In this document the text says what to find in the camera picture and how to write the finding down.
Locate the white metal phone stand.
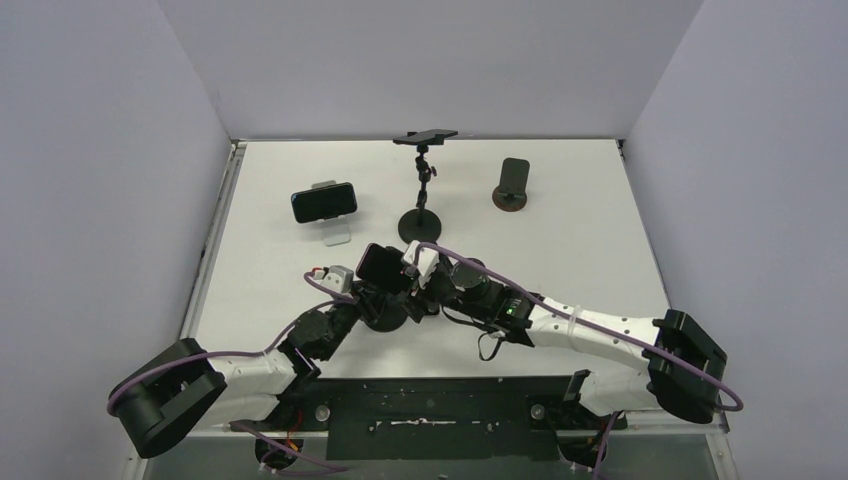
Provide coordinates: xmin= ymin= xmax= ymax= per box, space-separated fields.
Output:
xmin=311 ymin=180 xmax=357 ymax=247

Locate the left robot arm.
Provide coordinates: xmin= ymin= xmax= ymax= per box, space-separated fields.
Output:
xmin=107 ymin=281 xmax=388 ymax=458

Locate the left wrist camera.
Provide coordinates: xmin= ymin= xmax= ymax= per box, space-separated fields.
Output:
xmin=309 ymin=265 xmax=355 ymax=295

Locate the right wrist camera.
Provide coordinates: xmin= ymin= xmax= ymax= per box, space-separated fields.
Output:
xmin=401 ymin=240 xmax=440 ymax=288

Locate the black round base stand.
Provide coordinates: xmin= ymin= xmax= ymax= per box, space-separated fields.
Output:
xmin=364 ymin=295 xmax=408 ymax=333

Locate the wooden base phone stand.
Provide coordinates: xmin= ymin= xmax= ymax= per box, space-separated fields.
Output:
xmin=492 ymin=157 xmax=530 ymax=212

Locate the tall black tripod stand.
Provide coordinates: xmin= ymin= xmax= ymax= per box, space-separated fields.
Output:
xmin=398 ymin=146 xmax=442 ymax=244

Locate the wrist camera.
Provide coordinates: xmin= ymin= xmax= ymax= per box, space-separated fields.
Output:
xmin=401 ymin=240 xmax=440 ymax=288
xmin=309 ymin=265 xmax=355 ymax=295

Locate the phone on white stand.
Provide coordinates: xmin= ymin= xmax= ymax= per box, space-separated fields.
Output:
xmin=291 ymin=182 xmax=358 ymax=224

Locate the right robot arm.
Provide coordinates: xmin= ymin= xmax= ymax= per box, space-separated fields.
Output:
xmin=402 ymin=249 xmax=727 ymax=427

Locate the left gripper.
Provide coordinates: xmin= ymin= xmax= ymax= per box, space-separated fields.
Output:
xmin=318 ymin=277 xmax=390 ymax=361

